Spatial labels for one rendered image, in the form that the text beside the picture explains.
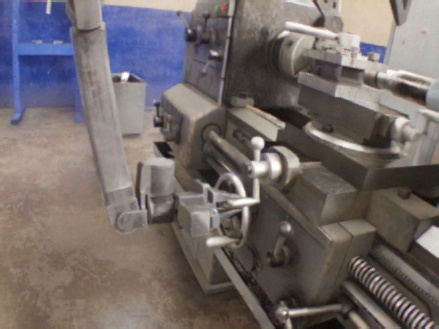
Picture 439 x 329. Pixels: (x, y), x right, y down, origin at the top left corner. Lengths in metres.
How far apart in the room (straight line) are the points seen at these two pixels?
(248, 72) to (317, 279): 0.92
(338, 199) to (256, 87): 0.83
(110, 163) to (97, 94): 0.12
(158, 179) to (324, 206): 0.33
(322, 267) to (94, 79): 0.57
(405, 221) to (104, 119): 0.60
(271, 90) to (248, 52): 0.20
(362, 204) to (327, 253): 0.14
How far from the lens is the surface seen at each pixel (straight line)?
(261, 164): 0.73
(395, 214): 0.74
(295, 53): 1.26
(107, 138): 0.59
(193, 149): 1.43
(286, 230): 0.69
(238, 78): 1.39
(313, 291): 0.77
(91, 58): 0.57
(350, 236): 0.72
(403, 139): 0.78
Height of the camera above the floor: 1.14
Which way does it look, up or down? 22 degrees down
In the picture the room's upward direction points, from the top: 8 degrees clockwise
